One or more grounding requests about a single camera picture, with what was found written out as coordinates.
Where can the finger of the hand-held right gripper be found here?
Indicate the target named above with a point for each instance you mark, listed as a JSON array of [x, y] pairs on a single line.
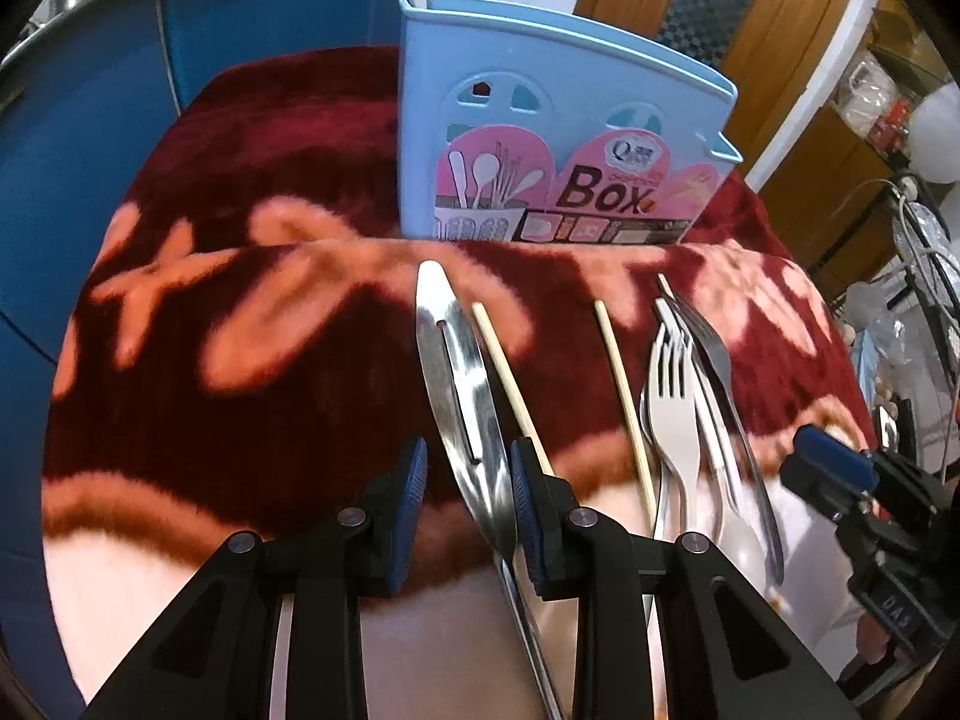
[[832, 465]]

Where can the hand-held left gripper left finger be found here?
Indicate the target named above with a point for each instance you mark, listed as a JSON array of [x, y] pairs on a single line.
[[411, 511]]

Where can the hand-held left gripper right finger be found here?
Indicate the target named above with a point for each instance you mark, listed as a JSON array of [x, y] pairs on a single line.
[[525, 519]]

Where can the steel knife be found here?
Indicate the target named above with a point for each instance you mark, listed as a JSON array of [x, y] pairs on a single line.
[[457, 375]]

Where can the wooden chopstick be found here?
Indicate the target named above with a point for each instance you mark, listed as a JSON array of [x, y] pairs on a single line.
[[621, 390], [506, 375]]

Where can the metal fork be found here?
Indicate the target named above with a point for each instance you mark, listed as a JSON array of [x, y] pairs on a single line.
[[712, 356]]

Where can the blue plastic utensil box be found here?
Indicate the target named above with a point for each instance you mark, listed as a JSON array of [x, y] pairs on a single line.
[[427, 127]]

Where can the wooden shelf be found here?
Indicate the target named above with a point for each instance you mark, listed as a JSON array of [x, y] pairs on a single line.
[[847, 150]]

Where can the red floral blanket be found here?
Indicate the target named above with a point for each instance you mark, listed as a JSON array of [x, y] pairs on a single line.
[[225, 187]]

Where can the wooden door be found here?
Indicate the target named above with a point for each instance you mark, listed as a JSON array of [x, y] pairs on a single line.
[[780, 7]]

